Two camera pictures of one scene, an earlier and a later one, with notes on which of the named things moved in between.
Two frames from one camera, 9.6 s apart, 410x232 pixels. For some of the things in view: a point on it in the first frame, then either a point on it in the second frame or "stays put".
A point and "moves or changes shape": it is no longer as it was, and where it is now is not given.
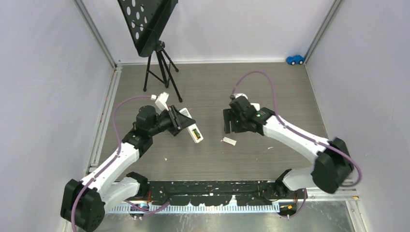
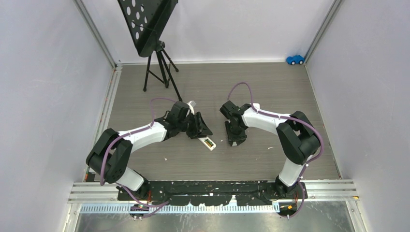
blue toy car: x=295 y=59 stays put
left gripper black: x=178 y=121 -> x=200 y=130
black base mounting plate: x=220 y=193 stays put
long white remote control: x=193 y=129 moves or changes shape
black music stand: x=144 y=20 stays put
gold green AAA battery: x=196 y=134 moves or changes shape
